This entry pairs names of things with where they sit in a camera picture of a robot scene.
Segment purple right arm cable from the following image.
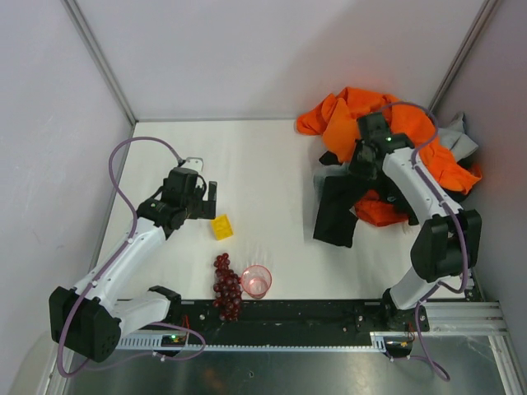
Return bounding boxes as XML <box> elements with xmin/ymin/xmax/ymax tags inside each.
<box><xmin>376</xmin><ymin>101</ymin><xmax>473</xmax><ymax>383</ymax></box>

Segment left corner metal post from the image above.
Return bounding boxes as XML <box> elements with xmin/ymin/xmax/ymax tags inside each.
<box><xmin>61</xmin><ymin>0</ymin><xmax>137</xmax><ymax>128</ymax></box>

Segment yellow toy block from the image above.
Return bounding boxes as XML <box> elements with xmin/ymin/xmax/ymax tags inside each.
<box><xmin>211</xmin><ymin>214</ymin><xmax>234</xmax><ymax>241</ymax></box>

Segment corner metal post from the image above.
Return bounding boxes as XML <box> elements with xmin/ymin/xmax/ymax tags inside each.
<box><xmin>61</xmin><ymin>0</ymin><xmax>137</xmax><ymax>128</ymax></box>
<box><xmin>428</xmin><ymin>0</ymin><xmax>502</xmax><ymax>114</ymax></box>

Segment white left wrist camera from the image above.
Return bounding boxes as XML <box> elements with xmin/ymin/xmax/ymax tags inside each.
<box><xmin>178</xmin><ymin>156</ymin><xmax>204</xmax><ymax>174</ymax></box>

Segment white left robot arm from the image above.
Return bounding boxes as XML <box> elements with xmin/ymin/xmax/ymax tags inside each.
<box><xmin>49</xmin><ymin>157</ymin><xmax>217</xmax><ymax>362</ymax></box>

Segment right corner metal post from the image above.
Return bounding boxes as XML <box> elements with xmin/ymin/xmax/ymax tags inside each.
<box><xmin>428</xmin><ymin>0</ymin><xmax>502</xmax><ymax>114</ymax></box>

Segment grey cloth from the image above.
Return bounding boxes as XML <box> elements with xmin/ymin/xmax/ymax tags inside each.
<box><xmin>438</xmin><ymin>112</ymin><xmax>478</xmax><ymax>162</ymax></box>

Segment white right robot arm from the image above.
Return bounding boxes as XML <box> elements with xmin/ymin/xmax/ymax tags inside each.
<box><xmin>349</xmin><ymin>112</ymin><xmax>482</xmax><ymax>320</ymax></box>

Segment white slotted cable duct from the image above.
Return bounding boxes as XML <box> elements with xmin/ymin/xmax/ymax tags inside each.
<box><xmin>119</xmin><ymin>331</ymin><xmax>413</xmax><ymax>355</ymax></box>

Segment orange cloth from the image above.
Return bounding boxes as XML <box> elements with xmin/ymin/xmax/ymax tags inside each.
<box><xmin>295</xmin><ymin>86</ymin><xmax>483</xmax><ymax>228</ymax></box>

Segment red plastic grape bunch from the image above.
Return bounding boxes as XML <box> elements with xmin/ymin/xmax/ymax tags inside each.
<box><xmin>212</xmin><ymin>253</ymin><xmax>242</xmax><ymax>322</ymax></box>

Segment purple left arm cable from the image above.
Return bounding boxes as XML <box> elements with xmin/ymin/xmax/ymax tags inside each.
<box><xmin>56</xmin><ymin>137</ymin><xmax>207</xmax><ymax>379</ymax></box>

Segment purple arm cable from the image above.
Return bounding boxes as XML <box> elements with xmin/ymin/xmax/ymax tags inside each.
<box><xmin>56</xmin><ymin>137</ymin><xmax>207</xmax><ymax>379</ymax></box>
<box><xmin>376</xmin><ymin>101</ymin><xmax>473</xmax><ymax>383</ymax></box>

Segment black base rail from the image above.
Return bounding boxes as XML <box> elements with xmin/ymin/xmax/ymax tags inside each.
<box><xmin>164</xmin><ymin>300</ymin><xmax>416</xmax><ymax>347</ymax></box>

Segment black cloth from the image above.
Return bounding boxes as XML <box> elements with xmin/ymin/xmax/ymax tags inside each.
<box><xmin>313</xmin><ymin>151</ymin><xmax>418</xmax><ymax>248</ymax></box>

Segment pink transparent plastic cup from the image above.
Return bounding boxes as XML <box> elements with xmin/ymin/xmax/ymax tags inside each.
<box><xmin>240</xmin><ymin>265</ymin><xmax>273</xmax><ymax>300</ymax></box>

